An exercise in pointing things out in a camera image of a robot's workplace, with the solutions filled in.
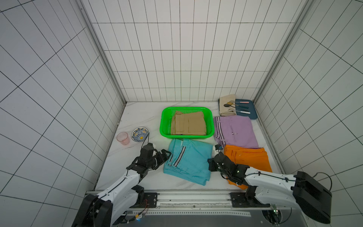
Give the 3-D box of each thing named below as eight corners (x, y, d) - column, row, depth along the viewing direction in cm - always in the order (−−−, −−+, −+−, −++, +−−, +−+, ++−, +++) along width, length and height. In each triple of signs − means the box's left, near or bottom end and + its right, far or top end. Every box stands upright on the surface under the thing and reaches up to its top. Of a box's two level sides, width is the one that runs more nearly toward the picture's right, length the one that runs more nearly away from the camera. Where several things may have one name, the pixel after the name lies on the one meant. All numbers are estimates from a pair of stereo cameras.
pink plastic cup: (118, 145, 96) (114, 140, 90) (121, 136, 100) (118, 131, 95) (129, 145, 96) (126, 140, 90) (131, 136, 100) (128, 131, 95)
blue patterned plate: (131, 142, 96) (129, 139, 94) (134, 129, 103) (132, 126, 100) (146, 142, 96) (145, 139, 93) (149, 129, 103) (148, 126, 100)
